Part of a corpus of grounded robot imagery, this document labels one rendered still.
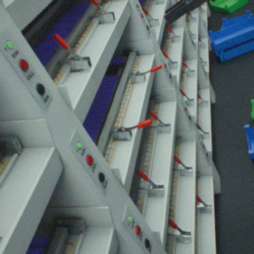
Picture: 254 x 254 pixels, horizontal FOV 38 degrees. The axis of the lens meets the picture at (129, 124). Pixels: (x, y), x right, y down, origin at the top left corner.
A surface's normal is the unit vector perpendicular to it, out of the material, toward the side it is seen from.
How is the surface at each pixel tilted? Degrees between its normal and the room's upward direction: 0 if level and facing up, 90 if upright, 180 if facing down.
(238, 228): 0
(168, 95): 90
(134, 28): 90
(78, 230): 90
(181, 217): 17
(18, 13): 107
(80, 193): 90
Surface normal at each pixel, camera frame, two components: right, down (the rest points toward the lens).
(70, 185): -0.15, 0.59
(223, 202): -0.44, -0.76
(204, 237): -0.17, -0.80
